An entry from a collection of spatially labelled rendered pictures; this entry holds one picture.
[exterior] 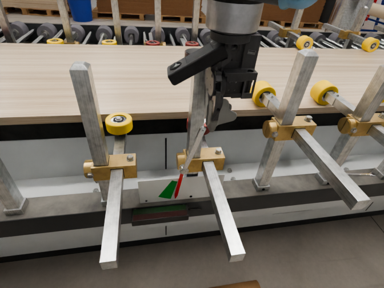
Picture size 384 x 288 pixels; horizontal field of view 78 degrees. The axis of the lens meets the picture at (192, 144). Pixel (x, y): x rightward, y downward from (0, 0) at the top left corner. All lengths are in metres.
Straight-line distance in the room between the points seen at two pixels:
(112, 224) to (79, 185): 0.45
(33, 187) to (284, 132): 0.87
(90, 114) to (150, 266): 1.04
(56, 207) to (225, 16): 0.69
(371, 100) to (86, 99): 0.73
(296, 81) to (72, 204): 0.71
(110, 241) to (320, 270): 1.31
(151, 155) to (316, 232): 1.22
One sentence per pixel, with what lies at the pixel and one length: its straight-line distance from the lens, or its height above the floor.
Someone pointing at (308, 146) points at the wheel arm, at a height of 0.96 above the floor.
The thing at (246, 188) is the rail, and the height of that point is 0.70.
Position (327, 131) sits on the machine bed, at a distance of 1.16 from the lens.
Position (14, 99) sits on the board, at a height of 0.90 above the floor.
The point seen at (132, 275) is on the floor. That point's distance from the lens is 1.44.
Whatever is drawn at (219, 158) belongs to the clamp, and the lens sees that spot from 0.68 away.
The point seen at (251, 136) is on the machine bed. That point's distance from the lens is 0.98.
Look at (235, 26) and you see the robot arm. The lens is 0.41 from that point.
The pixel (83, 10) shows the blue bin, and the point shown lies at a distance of 6.27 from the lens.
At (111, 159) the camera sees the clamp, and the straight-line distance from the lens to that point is 0.68.
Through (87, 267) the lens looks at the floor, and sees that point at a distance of 1.51.
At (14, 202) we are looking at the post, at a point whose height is 0.75.
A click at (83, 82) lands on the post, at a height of 1.10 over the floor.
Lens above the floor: 1.32
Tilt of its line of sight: 38 degrees down
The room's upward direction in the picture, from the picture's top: 5 degrees clockwise
